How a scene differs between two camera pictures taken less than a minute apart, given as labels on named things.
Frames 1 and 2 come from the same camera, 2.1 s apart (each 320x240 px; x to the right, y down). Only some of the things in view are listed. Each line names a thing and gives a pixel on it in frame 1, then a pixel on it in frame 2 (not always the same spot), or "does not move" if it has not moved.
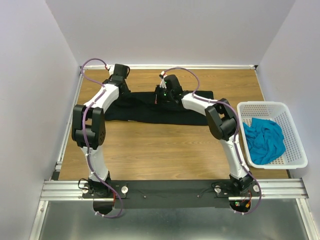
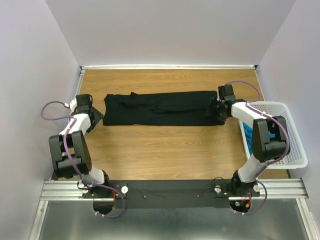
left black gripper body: [127, 89] -> [91, 108]
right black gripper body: [161, 96] -> [217, 112]
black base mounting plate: [173, 194] does not move
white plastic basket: [294, 156] does not move
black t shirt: [143, 107] does not move
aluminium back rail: [165, 67] does not move
